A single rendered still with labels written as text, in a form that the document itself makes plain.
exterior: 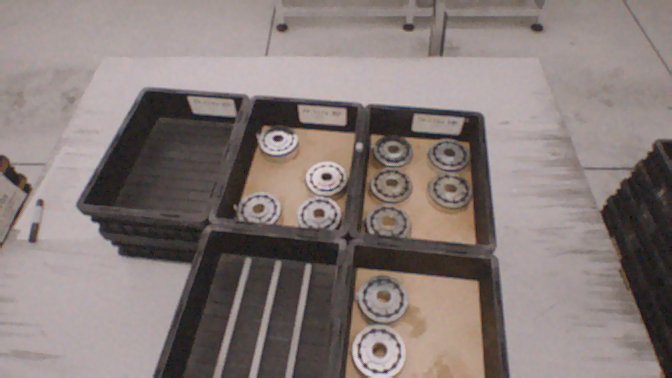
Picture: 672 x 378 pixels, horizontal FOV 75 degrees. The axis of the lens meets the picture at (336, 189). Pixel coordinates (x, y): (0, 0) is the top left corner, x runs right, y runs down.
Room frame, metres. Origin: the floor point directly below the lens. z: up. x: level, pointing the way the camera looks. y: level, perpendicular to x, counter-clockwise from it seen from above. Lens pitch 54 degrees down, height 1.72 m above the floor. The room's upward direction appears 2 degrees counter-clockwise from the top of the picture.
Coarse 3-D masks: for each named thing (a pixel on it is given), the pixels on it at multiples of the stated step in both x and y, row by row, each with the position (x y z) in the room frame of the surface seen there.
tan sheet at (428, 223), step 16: (416, 144) 0.79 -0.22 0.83; (464, 144) 0.78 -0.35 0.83; (416, 160) 0.73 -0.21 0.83; (368, 176) 0.69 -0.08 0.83; (416, 176) 0.68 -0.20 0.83; (432, 176) 0.68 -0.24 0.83; (464, 176) 0.68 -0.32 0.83; (368, 192) 0.64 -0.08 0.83; (416, 192) 0.63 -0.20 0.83; (448, 192) 0.63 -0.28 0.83; (368, 208) 0.59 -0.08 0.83; (416, 208) 0.58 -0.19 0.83; (432, 208) 0.58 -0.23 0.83; (416, 224) 0.54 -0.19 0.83; (432, 224) 0.54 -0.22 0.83; (448, 224) 0.54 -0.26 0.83; (464, 224) 0.54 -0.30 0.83; (448, 240) 0.50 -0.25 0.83; (464, 240) 0.49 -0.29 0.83
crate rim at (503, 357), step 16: (352, 240) 0.45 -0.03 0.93; (368, 240) 0.44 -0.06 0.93; (352, 256) 0.41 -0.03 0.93; (464, 256) 0.40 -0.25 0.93; (480, 256) 0.40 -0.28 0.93; (496, 272) 0.37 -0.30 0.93; (496, 288) 0.34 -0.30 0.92; (496, 304) 0.30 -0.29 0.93; (496, 320) 0.27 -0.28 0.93; (336, 336) 0.25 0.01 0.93; (336, 352) 0.22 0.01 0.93; (336, 368) 0.20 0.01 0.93
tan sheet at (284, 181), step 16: (304, 144) 0.80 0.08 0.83; (320, 144) 0.80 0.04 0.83; (336, 144) 0.80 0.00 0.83; (352, 144) 0.80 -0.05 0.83; (256, 160) 0.75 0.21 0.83; (304, 160) 0.74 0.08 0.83; (320, 160) 0.74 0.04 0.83; (336, 160) 0.74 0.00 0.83; (256, 176) 0.70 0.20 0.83; (272, 176) 0.69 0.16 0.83; (288, 176) 0.69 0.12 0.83; (256, 192) 0.65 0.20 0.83; (272, 192) 0.64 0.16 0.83; (288, 192) 0.64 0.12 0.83; (304, 192) 0.64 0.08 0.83; (288, 208) 0.59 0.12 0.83; (288, 224) 0.55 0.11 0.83
